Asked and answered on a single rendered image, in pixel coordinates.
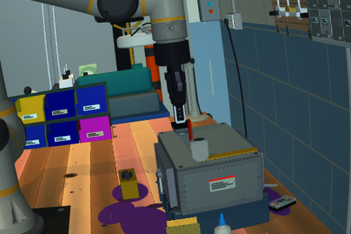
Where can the magenta bin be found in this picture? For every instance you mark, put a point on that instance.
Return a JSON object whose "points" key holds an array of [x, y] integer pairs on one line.
{"points": [[94, 129]]}

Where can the small yellow box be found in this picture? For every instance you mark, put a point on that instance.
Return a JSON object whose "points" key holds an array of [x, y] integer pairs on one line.
{"points": [[128, 186]]}

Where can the orange and black cylinder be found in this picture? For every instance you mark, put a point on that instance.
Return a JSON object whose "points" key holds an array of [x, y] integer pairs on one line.
{"points": [[153, 76]]}

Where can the grey case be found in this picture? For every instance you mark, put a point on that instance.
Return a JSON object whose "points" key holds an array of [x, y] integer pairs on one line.
{"points": [[134, 105]]}

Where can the white round disc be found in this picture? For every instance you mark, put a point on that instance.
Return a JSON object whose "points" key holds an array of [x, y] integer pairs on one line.
{"points": [[131, 41]]}

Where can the yellow bin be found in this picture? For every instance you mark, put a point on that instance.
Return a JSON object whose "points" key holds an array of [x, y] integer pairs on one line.
{"points": [[30, 109]]}

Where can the teal case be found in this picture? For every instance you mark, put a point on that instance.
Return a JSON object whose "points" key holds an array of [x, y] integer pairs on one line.
{"points": [[120, 81]]}

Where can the dark bin rack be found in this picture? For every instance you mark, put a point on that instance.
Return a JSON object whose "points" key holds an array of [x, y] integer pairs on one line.
{"points": [[76, 118]]}

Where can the grey panel board on pole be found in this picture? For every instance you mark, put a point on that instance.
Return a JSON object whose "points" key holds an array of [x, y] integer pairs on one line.
{"points": [[326, 3]]}

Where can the white glue bottle blue cap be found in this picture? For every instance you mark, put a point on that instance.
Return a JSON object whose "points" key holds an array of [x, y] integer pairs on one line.
{"points": [[222, 227]]}

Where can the black ball knob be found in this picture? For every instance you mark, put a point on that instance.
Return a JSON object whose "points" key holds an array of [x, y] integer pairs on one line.
{"points": [[27, 90]]}

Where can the white block with pins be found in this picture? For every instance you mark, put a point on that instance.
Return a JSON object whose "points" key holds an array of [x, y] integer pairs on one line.
{"points": [[66, 81]]}

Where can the black tray with circuit board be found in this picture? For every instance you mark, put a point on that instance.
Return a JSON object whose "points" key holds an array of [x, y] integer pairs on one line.
{"points": [[282, 203]]}

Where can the grey outlet box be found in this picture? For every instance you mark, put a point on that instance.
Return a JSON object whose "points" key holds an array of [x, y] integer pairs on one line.
{"points": [[235, 21]]}

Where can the red and white label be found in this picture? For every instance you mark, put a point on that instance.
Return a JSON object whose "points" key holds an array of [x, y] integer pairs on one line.
{"points": [[222, 183]]}

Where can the blue bin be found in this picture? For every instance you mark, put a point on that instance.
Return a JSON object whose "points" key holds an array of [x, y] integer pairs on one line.
{"points": [[59, 105], [62, 133], [91, 101], [34, 136]]}

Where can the light blue door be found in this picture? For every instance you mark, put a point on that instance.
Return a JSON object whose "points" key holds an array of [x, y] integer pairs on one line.
{"points": [[211, 75]]}

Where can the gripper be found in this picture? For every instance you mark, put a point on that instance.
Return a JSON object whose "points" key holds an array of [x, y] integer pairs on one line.
{"points": [[172, 53]]}

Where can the grey control box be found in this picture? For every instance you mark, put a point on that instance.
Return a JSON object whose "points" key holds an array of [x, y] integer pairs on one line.
{"points": [[209, 5]]}

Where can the yellow sponge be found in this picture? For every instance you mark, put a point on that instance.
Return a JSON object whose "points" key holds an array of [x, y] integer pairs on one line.
{"points": [[183, 225]]}

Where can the black flat sheet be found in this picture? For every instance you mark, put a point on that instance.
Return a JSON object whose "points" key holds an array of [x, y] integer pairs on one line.
{"points": [[54, 219]]}

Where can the grey side door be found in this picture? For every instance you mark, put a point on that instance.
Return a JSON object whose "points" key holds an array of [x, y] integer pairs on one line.
{"points": [[166, 173]]}

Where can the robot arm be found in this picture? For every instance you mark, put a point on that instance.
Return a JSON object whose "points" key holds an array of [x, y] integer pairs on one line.
{"points": [[161, 3]]}

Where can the white hook tool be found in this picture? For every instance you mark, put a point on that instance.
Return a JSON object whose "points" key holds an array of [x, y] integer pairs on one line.
{"points": [[288, 11]]}

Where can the white wall pipes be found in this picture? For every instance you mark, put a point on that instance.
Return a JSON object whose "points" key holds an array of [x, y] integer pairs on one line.
{"points": [[50, 47]]}

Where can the grey lock housing box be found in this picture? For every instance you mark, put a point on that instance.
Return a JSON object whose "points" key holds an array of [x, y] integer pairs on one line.
{"points": [[214, 168]]}

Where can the light green block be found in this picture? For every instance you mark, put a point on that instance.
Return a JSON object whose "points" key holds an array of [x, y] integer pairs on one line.
{"points": [[89, 69]]}

